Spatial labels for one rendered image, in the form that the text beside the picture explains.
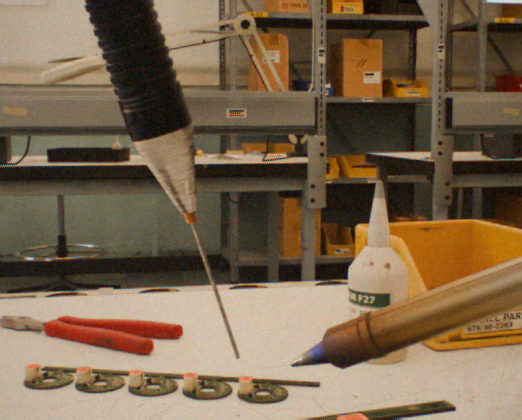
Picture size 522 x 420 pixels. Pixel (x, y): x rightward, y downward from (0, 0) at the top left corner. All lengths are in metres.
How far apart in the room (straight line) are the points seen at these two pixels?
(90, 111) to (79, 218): 2.21
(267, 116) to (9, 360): 2.05
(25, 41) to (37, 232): 1.08
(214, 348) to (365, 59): 3.94
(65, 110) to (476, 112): 1.33
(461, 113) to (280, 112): 0.62
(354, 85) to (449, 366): 3.92
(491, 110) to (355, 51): 1.75
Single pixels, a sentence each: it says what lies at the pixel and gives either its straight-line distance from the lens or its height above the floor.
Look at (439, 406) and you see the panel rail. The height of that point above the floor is 0.81.
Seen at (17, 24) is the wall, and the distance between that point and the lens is 4.61.
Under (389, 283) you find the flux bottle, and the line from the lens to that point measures 0.42.
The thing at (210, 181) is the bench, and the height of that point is 0.69.
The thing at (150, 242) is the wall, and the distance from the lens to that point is 4.59.
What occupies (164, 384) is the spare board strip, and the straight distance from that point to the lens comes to 0.40.
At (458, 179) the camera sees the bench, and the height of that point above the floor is 0.68.
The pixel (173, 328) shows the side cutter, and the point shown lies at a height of 0.76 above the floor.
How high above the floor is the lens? 0.88
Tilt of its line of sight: 7 degrees down
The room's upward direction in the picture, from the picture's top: straight up
